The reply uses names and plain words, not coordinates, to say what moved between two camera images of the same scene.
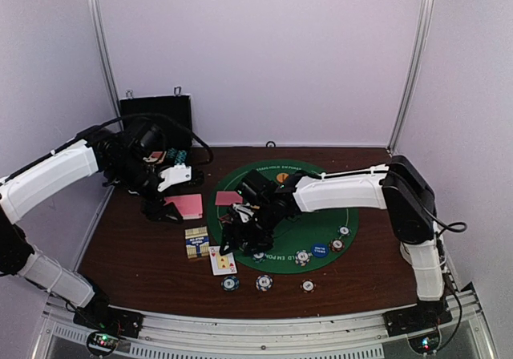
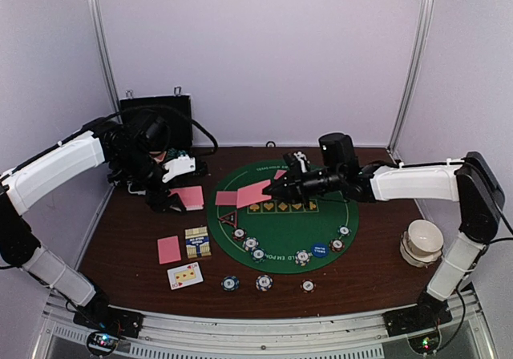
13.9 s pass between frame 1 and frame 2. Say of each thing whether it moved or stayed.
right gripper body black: moved
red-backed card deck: moved
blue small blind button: stayed
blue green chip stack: stayed
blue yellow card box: stayed
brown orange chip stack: stayed
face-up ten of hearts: moved
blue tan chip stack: stayed
